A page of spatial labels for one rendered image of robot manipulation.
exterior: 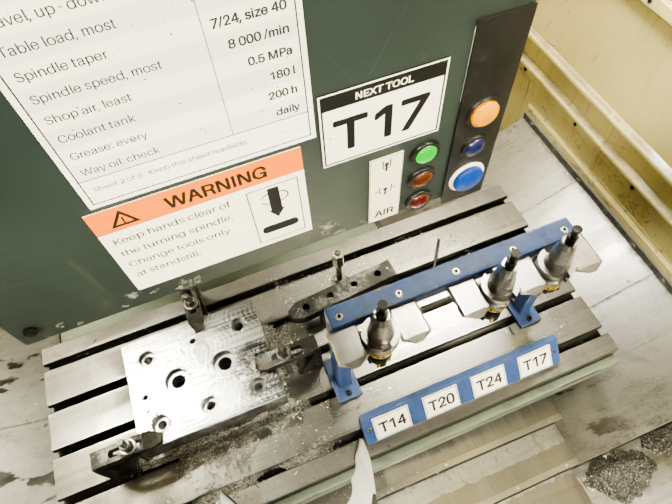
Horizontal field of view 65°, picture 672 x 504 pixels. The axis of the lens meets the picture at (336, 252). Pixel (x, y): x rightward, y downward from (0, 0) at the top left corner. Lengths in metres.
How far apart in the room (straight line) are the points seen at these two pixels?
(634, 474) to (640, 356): 0.28
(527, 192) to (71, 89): 1.41
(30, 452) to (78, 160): 1.30
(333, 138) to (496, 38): 0.13
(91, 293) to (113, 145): 0.16
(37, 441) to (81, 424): 0.33
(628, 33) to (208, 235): 1.12
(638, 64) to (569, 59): 0.22
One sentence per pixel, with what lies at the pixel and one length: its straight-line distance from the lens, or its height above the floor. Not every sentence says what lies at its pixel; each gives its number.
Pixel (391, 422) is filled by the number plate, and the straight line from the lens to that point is 1.11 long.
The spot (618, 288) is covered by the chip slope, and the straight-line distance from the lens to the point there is 1.50.
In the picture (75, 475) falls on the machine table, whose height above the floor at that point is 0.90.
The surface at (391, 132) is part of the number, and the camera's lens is 0.41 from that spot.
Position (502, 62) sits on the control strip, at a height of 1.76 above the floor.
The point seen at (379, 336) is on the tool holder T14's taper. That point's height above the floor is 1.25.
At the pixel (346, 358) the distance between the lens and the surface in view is 0.85.
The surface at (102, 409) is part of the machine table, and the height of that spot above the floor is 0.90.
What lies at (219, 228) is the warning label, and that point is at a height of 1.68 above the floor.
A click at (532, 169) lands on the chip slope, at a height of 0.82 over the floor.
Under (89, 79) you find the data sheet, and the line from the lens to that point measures 0.32.
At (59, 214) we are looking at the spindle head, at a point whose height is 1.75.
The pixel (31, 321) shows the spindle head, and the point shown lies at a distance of 0.49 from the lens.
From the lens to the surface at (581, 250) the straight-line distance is 1.02.
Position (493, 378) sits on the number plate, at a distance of 1.17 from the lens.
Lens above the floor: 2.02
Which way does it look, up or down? 58 degrees down
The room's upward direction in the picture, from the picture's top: 5 degrees counter-clockwise
